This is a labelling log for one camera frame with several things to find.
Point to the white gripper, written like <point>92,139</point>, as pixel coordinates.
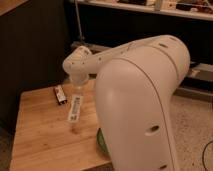
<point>79,80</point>

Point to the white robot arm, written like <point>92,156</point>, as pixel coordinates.
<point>133,89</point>

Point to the green plate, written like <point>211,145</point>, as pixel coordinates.
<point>101,142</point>

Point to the metal pole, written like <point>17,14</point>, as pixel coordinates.
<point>81,37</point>

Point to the white upper shelf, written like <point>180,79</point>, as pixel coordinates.
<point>145,9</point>

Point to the grey metal shelf rail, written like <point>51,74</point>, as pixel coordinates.
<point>196,71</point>

